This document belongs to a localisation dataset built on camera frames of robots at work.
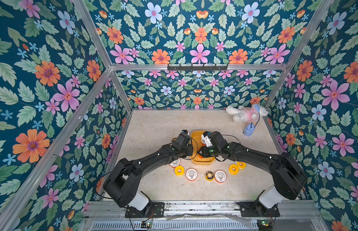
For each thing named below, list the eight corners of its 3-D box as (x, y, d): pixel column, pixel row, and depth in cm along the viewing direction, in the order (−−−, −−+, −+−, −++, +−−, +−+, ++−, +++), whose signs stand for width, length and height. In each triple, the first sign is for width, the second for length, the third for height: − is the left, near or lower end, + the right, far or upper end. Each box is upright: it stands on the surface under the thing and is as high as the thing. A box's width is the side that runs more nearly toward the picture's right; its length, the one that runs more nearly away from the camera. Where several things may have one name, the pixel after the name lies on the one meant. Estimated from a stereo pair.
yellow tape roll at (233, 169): (229, 174, 87) (230, 173, 85) (227, 165, 91) (228, 164, 89) (238, 174, 87) (239, 173, 85) (236, 165, 91) (237, 164, 89)
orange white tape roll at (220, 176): (215, 183, 84) (215, 181, 83) (214, 171, 89) (214, 169, 87) (227, 183, 84) (227, 181, 83) (225, 171, 89) (225, 169, 87)
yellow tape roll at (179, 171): (174, 176, 87) (174, 175, 85) (175, 167, 91) (175, 165, 89) (184, 176, 87) (184, 175, 85) (184, 167, 91) (184, 165, 89)
